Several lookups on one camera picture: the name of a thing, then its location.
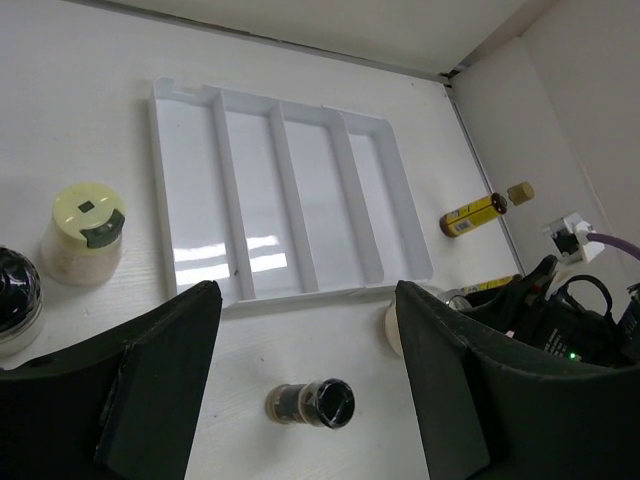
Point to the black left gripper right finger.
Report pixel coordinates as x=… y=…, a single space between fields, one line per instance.
x=491 y=407

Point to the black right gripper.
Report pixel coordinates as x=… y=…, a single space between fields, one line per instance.
x=555 y=322

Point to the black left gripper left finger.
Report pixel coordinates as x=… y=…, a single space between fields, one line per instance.
x=123 y=404

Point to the glass jar beige powder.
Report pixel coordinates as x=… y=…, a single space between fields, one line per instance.
x=454 y=299

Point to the yellow bottle near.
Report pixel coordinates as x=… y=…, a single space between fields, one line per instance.
x=517 y=194

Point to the yellow bottle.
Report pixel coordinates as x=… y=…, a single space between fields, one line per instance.
x=517 y=194
x=473 y=215

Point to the yellow bottle far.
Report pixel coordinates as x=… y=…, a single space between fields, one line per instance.
x=473 y=215

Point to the black dome lid jar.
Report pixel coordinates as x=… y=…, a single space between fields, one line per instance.
x=21 y=302

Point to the small dark pepper bottle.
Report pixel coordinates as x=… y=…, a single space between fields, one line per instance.
x=325 y=403

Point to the yellow-green lid spice jar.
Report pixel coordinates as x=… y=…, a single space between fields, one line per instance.
x=82 y=244

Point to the white divided organizer tray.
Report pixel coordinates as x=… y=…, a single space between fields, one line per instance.
x=278 y=201

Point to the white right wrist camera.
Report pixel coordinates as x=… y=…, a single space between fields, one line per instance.
x=569 y=236

